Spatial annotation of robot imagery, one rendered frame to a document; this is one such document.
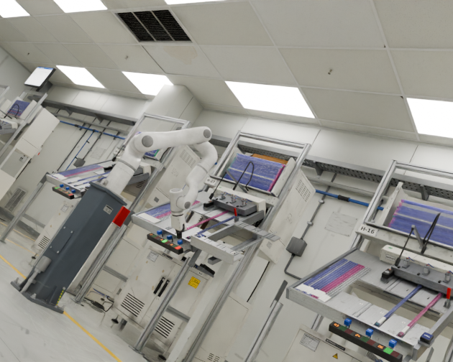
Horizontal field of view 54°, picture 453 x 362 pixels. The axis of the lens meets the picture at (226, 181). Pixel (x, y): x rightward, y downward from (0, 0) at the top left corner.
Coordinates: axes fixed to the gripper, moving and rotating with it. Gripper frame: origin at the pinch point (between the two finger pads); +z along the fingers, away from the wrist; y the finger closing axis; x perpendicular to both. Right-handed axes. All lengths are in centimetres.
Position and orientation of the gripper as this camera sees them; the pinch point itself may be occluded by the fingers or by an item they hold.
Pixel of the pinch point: (179, 235)
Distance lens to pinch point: 294.8
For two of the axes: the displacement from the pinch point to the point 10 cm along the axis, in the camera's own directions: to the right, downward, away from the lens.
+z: 0.3, 9.4, 3.4
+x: 7.0, -2.6, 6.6
